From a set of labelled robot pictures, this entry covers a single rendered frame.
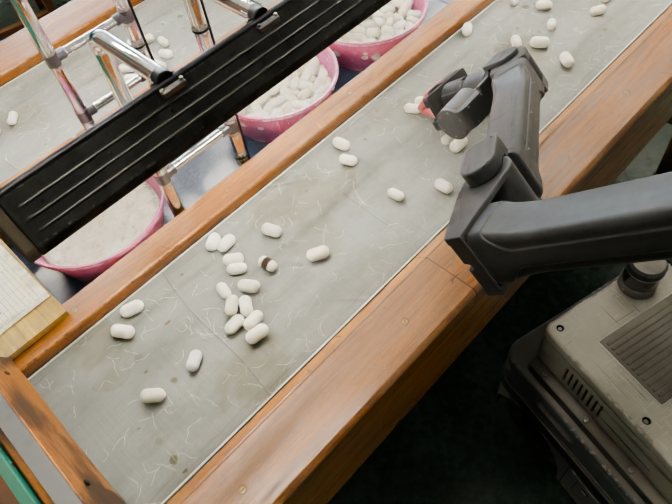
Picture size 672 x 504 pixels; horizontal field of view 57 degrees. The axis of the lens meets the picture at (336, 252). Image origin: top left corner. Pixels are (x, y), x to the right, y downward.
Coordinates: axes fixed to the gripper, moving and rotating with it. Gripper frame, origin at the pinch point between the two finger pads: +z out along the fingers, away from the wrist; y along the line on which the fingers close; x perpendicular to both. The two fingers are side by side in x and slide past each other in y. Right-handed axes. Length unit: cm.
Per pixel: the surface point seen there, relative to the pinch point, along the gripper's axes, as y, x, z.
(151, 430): 72, 8, -6
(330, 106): 10.5, -9.5, 9.9
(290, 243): 36.8, 2.8, -0.1
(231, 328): 54, 5, -5
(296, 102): 12.1, -13.3, 17.4
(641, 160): -91, 69, 36
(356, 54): -7.0, -13.6, 19.2
